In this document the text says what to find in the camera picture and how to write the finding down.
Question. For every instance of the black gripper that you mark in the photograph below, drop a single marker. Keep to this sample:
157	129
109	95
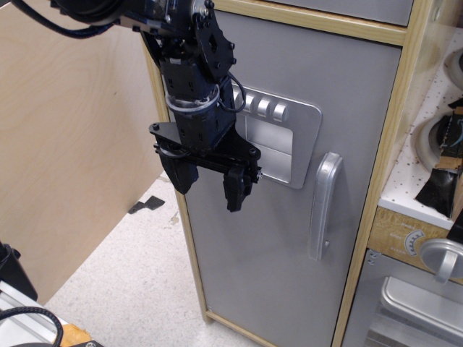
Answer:
207	140

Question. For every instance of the silver fridge door handle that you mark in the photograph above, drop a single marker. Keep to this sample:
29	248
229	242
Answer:
325	181

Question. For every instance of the silver fridge door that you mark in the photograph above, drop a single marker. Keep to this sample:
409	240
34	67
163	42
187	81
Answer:
253	264

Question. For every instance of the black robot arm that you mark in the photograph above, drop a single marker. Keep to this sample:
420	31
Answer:
194	58

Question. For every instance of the black tape scrap on floor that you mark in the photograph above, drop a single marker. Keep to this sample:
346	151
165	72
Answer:
152	203

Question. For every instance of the silver ice dispenser panel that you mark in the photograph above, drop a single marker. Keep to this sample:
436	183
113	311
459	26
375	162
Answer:
284	130

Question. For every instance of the plywood side board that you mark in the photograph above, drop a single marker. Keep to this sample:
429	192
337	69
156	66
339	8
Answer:
76	153

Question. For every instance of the wooden toy kitchen cabinet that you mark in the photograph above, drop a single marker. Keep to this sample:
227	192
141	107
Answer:
422	39

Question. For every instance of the orange tape piece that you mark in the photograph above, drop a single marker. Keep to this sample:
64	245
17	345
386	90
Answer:
73	335

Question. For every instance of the silver oven door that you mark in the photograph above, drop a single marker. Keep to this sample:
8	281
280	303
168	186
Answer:
371	324

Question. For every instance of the black box at left edge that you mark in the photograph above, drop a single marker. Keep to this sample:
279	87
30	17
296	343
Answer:
14	274

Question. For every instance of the silver oven knob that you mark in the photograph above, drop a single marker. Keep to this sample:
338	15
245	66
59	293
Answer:
443	257

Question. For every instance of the white speckled countertop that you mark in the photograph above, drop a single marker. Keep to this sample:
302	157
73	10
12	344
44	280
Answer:
408	175

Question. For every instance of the silver freezer door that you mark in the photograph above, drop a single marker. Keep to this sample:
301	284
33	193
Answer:
395	12

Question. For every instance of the aluminium rail base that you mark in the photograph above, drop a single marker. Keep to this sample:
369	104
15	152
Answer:
27	329

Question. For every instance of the silver oven door handle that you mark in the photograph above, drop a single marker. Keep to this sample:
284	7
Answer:
437	312

